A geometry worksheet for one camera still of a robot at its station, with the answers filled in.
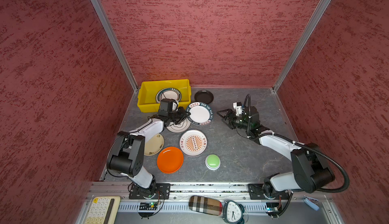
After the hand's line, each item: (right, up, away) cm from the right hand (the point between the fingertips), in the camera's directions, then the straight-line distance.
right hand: (217, 119), depth 83 cm
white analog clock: (+5, -40, -17) cm, 44 cm away
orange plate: (-27, -23, 0) cm, 35 cm away
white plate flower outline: (-22, -8, +14) cm, 28 cm away
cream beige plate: (-37, -17, +6) cm, 41 cm away
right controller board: (+25, -41, -12) cm, 50 cm away
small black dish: (-7, +14, +33) cm, 36 cm away
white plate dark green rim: (-34, +16, +31) cm, 49 cm away
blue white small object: (+44, -39, -12) cm, 60 cm away
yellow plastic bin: (-51, +13, +31) cm, 61 cm away
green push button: (-2, -24, 0) cm, 24 cm away
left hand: (-15, +1, +6) cm, 16 cm away
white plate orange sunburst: (-14, -16, +8) cm, 22 cm away
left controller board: (-35, -41, -12) cm, 55 cm away
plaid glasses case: (-7, -38, -15) cm, 42 cm away
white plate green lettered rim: (-9, +2, +9) cm, 12 cm away
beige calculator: (-54, -40, -16) cm, 69 cm away
